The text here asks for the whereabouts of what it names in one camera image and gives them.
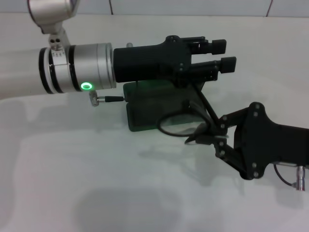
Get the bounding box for black glasses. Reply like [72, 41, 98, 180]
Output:
[158, 83, 230, 145]

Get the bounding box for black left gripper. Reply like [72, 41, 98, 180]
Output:
[112, 35, 227, 88]

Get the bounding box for green glasses case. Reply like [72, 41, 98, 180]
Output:
[122, 81, 206, 132]

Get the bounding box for wrist connector cable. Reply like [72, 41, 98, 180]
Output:
[274, 162, 309, 192]
[89, 89, 126, 106]

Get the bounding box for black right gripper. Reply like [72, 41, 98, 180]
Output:
[197, 101, 309, 181]

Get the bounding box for left wrist connector cable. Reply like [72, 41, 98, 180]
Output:
[89, 89, 126, 106]

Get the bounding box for right wrist connector cable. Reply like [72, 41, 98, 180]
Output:
[274, 162, 309, 192]

